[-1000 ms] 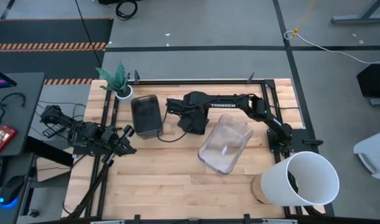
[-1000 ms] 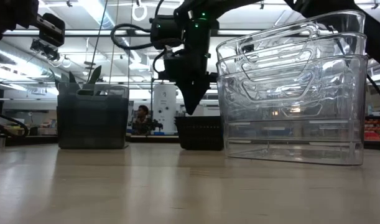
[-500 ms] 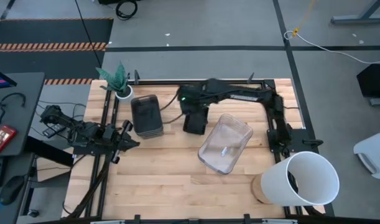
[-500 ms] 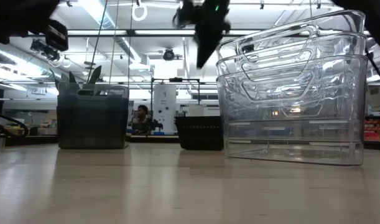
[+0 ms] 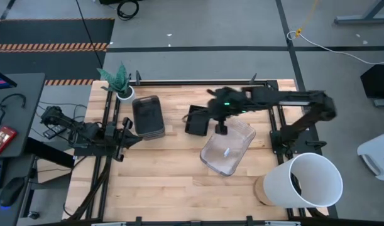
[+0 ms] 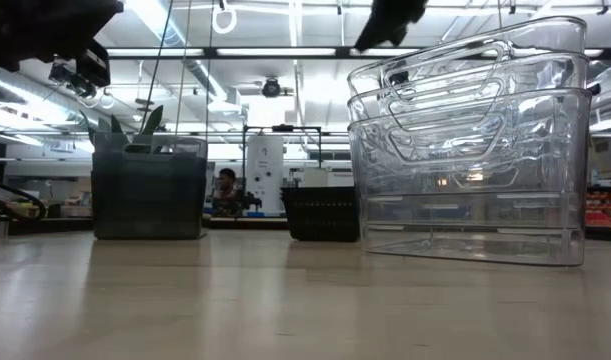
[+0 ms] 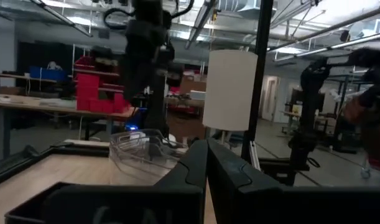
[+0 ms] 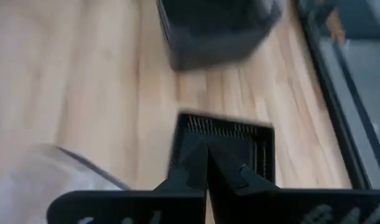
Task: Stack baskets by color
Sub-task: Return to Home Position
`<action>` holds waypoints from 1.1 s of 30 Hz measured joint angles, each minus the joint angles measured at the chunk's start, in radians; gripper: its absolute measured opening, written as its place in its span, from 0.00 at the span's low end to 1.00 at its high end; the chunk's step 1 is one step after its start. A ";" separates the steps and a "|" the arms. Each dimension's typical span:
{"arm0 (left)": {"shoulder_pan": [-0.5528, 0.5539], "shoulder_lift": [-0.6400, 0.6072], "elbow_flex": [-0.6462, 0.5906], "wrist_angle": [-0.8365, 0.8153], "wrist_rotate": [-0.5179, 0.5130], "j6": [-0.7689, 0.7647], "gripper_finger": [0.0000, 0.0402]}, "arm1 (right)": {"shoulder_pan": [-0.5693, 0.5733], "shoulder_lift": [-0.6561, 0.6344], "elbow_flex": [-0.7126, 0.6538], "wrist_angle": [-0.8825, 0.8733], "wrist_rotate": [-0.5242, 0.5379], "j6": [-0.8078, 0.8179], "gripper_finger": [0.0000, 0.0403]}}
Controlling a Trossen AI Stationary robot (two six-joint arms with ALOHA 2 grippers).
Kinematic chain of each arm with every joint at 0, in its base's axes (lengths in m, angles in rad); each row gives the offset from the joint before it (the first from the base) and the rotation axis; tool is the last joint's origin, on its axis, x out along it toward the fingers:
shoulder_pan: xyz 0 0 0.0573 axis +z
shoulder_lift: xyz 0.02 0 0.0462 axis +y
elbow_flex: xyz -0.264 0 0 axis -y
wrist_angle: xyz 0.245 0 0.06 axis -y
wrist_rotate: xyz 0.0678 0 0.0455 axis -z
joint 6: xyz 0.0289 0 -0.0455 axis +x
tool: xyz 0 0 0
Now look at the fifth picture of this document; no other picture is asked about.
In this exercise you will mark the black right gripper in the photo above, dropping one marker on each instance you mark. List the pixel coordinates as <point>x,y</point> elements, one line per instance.
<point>229,103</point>

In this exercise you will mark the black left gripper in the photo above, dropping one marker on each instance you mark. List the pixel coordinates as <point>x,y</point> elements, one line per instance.
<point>116,138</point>

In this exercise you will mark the grey plastic storage bin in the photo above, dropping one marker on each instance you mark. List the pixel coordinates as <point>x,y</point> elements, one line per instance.
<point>147,116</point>
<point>154,136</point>

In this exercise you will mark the black plastic lattice basket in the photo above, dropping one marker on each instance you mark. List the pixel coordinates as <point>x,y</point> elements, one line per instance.
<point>186,130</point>
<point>196,125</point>
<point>187,125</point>

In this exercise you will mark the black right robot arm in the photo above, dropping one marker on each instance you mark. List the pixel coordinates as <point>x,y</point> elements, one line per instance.
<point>289,97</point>

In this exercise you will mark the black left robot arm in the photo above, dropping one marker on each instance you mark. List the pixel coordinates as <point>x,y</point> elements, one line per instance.
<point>85,132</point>

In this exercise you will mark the white round plant pot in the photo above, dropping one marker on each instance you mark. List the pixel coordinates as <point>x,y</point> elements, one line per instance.
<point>130,97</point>

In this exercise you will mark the green snake plant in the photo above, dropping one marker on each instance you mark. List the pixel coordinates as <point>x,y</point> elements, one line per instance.
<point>117,80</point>

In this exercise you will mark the round wooden disc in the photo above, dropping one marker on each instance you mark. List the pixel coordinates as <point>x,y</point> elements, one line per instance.
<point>259,191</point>

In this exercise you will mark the small black flat device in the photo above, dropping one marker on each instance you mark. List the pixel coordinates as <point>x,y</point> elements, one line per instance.
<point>53,132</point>

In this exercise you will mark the large white cylindrical bucket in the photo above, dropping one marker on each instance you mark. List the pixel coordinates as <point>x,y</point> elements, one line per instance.
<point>279,185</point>

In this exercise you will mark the dark grey desk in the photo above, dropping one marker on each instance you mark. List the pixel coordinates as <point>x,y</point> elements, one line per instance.
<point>22,103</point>

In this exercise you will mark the small black knob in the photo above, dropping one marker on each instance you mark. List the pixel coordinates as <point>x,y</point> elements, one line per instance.
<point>33,215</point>

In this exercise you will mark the red book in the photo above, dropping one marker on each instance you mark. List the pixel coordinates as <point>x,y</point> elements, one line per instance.
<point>1,141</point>

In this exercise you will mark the black computer mouse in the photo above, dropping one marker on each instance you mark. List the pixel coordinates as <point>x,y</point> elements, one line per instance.
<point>11,193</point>

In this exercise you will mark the black hazard striped floor mat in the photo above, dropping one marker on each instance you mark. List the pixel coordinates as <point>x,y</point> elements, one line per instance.
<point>37,34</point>

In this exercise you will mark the desk computer monitor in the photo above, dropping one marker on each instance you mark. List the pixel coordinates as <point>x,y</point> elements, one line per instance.
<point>0,80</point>

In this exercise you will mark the black box case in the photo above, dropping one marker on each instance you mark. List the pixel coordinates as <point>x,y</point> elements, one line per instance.
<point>378,81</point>

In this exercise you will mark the grey metal stand foot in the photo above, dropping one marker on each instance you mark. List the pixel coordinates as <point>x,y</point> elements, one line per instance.
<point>358,20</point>

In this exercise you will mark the black aluminium table frame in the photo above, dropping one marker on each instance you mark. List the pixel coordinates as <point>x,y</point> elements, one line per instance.
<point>195,83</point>

